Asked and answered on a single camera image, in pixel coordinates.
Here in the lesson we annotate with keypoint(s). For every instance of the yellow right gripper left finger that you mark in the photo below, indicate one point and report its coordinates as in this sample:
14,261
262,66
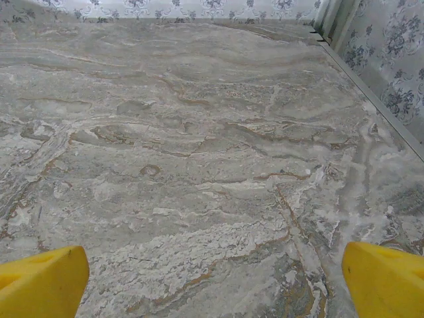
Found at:
43,285

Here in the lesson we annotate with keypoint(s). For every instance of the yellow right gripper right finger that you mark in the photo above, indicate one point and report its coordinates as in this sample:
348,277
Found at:
384,285

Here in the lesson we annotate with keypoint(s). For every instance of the aluminium side frame rail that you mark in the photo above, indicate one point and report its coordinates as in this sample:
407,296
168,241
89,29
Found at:
386,103

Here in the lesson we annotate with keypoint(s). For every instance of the aluminium corner frame post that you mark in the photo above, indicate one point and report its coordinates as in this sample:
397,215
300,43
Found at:
328,20

